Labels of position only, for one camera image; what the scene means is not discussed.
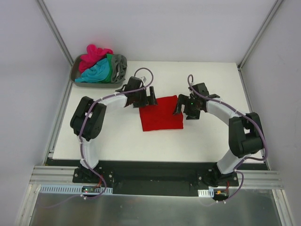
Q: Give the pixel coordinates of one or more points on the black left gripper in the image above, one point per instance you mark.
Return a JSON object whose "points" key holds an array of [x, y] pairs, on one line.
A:
{"points": [[146, 98]]}

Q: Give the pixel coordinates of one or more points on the aluminium corner post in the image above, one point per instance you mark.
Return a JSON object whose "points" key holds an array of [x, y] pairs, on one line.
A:
{"points": [[51, 23], [266, 22]]}

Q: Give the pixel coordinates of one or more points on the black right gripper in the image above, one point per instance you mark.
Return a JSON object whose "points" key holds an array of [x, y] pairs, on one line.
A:
{"points": [[184, 105]]}

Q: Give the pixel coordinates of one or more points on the grey t shirt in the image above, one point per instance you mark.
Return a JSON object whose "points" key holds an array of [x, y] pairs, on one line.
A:
{"points": [[119, 68]]}

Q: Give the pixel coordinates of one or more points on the right aluminium corner post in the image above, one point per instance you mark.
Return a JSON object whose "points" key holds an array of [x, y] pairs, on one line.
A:
{"points": [[266, 22]]}

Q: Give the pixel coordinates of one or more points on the red t shirt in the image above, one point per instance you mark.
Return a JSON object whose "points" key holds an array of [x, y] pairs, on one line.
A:
{"points": [[161, 116]]}

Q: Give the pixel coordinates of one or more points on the pink t shirt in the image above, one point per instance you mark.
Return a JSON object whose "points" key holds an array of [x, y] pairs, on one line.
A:
{"points": [[93, 55]]}

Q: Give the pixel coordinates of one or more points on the green t shirt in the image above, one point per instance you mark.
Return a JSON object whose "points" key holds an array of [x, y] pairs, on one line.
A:
{"points": [[108, 68]]}

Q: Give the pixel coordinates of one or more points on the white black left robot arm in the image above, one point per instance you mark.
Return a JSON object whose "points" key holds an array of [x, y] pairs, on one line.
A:
{"points": [[87, 120]]}

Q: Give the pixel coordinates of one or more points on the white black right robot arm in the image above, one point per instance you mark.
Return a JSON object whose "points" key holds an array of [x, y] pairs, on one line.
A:
{"points": [[245, 131]]}

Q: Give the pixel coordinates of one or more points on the cyan t shirt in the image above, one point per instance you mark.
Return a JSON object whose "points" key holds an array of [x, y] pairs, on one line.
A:
{"points": [[95, 74]]}

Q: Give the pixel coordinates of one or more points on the grey plastic laundry tray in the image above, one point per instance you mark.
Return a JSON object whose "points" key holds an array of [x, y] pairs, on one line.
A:
{"points": [[75, 74]]}

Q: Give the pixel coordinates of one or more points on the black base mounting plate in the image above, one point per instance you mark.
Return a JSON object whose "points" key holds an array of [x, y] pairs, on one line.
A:
{"points": [[128, 187]]}

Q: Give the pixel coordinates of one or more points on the left aluminium corner post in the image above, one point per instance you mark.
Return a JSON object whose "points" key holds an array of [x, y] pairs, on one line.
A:
{"points": [[51, 23]]}

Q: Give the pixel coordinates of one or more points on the white right cable duct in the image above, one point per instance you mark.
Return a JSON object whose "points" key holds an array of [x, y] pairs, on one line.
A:
{"points": [[206, 193]]}

